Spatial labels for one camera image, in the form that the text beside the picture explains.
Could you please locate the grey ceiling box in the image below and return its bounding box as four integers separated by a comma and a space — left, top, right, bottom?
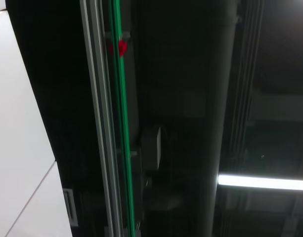
140, 125, 164, 171

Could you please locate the green strip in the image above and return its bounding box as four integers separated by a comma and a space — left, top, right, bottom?
108, 0, 136, 237

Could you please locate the small red object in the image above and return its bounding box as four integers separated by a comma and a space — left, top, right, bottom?
108, 39, 129, 57

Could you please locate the dark ceiling conduit bundle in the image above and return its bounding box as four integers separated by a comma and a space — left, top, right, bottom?
225, 0, 265, 173

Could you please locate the white fluorescent ceiling light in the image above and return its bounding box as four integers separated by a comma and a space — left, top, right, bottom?
216, 173, 303, 192

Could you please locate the aluminium profile rail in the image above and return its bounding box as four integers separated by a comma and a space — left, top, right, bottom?
79, 0, 129, 237

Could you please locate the large dark ceiling duct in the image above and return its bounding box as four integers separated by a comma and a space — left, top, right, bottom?
198, 0, 242, 237

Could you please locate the grey slotted bracket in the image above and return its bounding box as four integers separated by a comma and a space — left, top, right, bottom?
63, 187, 79, 227

